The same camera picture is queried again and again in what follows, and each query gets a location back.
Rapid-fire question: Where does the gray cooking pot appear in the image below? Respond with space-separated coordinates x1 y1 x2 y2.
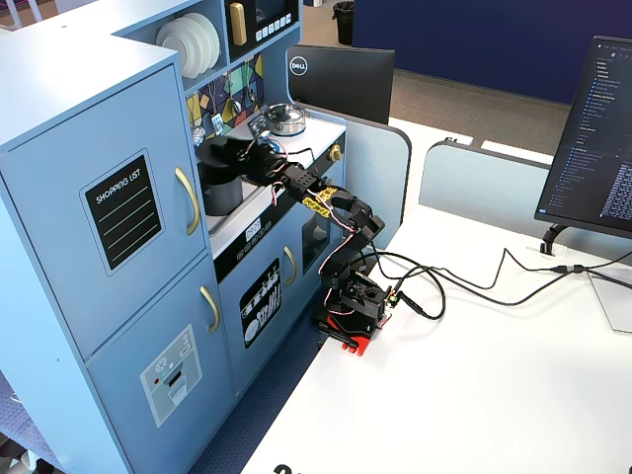
203 175 244 217

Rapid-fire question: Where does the short gold freezer handle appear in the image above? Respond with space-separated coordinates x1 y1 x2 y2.
198 284 222 334

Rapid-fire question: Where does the silver pot lid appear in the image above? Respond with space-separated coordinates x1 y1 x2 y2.
265 102 306 124

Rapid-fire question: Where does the silver steel pot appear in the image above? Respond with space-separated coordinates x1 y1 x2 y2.
269 117 307 137

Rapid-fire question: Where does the long gold fridge handle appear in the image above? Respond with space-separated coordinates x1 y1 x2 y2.
174 166 201 237

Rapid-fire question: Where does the light blue toy kitchen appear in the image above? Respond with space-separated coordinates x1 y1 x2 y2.
0 0 348 474

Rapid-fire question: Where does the gray flat stand plate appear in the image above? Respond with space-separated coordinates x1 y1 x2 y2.
587 269 632 334

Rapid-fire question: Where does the yellow cable wrap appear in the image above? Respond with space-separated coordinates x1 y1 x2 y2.
301 186 342 219

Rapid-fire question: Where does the hanging silver slotted spatula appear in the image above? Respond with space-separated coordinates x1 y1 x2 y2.
209 81 225 140

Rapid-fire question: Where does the fridge door with shopping list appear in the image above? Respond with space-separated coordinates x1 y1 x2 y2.
0 62 209 362

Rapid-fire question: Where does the dark gray pot lid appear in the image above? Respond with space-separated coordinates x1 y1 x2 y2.
197 136 247 180

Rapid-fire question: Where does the dishwasher door with rack sticker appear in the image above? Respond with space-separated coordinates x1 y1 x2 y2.
216 231 303 396

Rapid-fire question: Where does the gold dishwasher door handle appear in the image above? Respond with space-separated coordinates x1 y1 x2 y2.
282 245 299 287

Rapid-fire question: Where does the freezer door with dispenser sticker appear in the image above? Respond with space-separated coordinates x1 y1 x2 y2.
84 254 237 474

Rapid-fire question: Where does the silver sink basin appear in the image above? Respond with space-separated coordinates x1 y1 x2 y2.
206 180 285 233

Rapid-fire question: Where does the red robot base mount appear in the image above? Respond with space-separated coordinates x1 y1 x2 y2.
315 303 391 357

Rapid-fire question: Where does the black cable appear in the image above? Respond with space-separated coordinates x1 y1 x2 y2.
419 265 632 307
374 248 632 292
362 251 448 321

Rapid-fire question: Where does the dark blue office partition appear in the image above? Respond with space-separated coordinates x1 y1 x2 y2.
353 0 632 106

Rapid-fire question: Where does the white plastic plate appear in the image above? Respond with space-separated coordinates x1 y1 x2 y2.
172 15 211 75
185 12 222 70
155 19 198 79

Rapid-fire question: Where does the toy microwave with buttons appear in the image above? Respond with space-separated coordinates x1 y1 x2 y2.
224 0 302 63

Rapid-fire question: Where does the black Dell monitor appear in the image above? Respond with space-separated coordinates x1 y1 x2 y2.
287 43 396 125

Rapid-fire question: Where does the black trash bin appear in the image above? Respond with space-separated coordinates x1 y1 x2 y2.
333 0 356 46

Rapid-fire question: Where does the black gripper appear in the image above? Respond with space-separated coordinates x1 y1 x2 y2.
224 141 289 185

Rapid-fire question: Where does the pale blue desk divider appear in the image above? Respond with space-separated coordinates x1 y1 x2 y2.
295 101 414 251
418 140 553 234

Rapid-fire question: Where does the black monitor showing code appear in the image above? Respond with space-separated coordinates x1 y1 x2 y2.
534 35 632 239

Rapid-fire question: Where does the gold microwave handle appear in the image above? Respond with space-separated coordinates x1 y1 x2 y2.
228 2 248 47

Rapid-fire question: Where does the hanging silver skimmer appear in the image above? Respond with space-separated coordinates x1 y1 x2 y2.
191 83 206 147

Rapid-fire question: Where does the black table clamp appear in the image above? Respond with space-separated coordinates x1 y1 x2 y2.
318 320 360 348

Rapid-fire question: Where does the hanging silver ladle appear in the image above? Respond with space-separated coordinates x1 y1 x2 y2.
229 73 244 116

